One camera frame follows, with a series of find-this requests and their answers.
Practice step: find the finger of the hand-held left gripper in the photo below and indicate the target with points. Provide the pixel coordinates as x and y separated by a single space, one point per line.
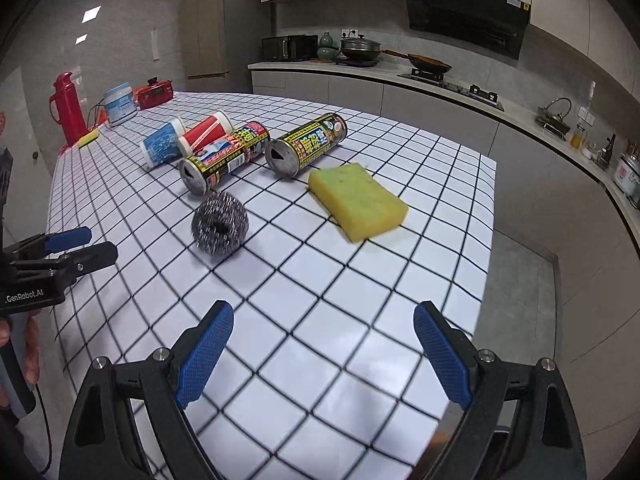
67 239
92 257

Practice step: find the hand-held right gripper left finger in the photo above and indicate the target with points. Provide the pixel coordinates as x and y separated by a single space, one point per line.
205 355

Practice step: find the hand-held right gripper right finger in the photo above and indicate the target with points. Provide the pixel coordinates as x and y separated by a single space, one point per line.
442 355

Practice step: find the blue paper cup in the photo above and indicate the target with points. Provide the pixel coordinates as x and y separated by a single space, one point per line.
160 145

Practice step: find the steel wool scrubber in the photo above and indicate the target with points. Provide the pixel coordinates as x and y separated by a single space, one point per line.
220 220

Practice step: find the yellow black portrait tin can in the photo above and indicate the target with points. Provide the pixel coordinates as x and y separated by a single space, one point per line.
225 157

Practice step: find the red paper cup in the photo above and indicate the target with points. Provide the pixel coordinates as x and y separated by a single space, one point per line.
207 130

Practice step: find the large yellow green sponge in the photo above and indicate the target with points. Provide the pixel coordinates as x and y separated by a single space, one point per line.
360 200

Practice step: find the person's left hand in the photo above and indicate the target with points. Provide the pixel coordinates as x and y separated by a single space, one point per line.
32 355

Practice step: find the small yellow sponge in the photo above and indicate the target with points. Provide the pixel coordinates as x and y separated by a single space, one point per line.
89 138

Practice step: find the white black checkered tablecloth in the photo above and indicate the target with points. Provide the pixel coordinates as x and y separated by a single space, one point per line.
300 285

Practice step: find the small orange packet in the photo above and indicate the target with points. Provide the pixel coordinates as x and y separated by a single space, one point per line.
102 117

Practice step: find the red thermos flask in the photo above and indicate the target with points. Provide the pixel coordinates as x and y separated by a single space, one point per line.
70 110

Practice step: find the white blue round container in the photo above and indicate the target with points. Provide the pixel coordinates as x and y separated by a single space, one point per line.
120 105

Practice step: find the small red appliance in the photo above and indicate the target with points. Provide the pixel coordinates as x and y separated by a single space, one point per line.
155 92

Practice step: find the small white bowl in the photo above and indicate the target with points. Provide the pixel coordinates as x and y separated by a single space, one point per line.
589 153

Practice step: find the beige refrigerator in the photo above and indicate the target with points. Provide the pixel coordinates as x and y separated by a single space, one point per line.
215 30

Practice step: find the white rice cooker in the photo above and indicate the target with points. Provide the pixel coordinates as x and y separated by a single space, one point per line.
627 175

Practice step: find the dark glass bottle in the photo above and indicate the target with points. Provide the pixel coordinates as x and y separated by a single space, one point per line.
607 152

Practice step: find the black gas stove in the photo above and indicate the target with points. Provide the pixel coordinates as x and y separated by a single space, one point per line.
450 87

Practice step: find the glass pan lid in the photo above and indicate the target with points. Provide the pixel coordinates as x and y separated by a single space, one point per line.
559 107

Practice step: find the black microwave oven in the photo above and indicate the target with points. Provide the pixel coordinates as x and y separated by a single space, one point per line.
290 47

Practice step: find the brown wok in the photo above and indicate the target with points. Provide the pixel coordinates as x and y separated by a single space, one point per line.
427 62

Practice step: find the black induction cooker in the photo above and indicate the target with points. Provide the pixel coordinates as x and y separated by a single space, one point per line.
355 62

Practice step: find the squat green ceramic pot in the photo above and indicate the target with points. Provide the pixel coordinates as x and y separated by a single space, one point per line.
329 54

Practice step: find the black lidded pot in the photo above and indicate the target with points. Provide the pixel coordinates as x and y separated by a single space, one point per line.
360 49

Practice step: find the tall green ceramic vase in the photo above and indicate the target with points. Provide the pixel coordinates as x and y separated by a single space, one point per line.
326 40

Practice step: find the black range hood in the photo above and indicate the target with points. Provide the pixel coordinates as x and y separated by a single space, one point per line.
465 15

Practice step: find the white wall panel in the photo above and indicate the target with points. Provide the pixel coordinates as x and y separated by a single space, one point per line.
155 45

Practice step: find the white wall socket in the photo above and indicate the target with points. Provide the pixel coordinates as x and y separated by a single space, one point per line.
349 31
587 115

